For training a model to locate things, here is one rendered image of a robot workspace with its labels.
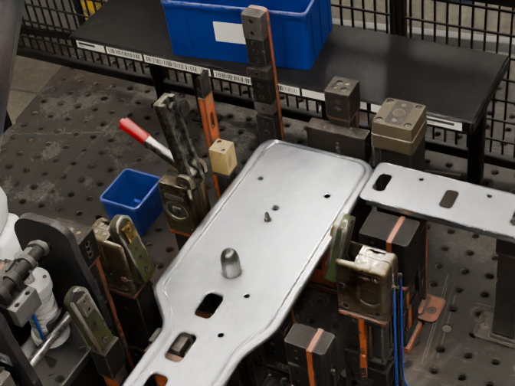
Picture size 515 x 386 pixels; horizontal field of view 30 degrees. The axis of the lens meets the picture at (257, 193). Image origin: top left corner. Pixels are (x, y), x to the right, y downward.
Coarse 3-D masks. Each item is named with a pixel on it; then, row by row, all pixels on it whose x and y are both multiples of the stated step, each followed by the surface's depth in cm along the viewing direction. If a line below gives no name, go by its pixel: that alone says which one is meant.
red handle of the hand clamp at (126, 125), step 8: (120, 120) 163; (128, 120) 163; (120, 128) 164; (128, 128) 163; (136, 128) 163; (136, 136) 163; (144, 136) 163; (144, 144) 164; (152, 144) 163; (160, 144) 164; (160, 152) 163; (168, 152) 164; (168, 160) 164; (176, 168) 164; (192, 168) 164; (192, 176) 164
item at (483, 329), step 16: (512, 224) 157; (496, 240) 159; (512, 256) 160; (512, 272) 163; (496, 288) 167; (512, 288) 165; (496, 304) 170; (512, 304) 168; (480, 320) 179; (496, 320) 173; (512, 320) 171; (480, 336) 176; (496, 336) 175; (512, 336) 173
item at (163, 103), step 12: (168, 96) 156; (156, 108) 154; (168, 108) 155; (180, 108) 153; (168, 120) 155; (180, 120) 158; (168, 132) 157; (180, 132) 160; (168, 144) 159; (180, 144) 159; (192, 144) 162; (180, 156) 160; (192, 156) 163; (180, 168) 162; (192, 180) 163
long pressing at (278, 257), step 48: (288, 144) 177; (240, 192) 169; (288, 192) 167; (336, 192) 166; (192, 240) 161; (240, 240) 160; (288, 240) 158; (192, 288) 153; (240, 288) 152; (288, 288) 151; (240, 336) 145; (192, 384) 139
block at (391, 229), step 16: (368, 224) 162; (384, 224) 161; (400, 224) 161; (416, 224) 161; (368, 240) 161; (384, 240) 159; (400, 240) 158; (416, 240) 161; (400, 256) 159; (416, 256) 164; (400, 272) 162; (416, 304) 174; (416, 320) 177; (400, 336) 176; (416, 336) 178
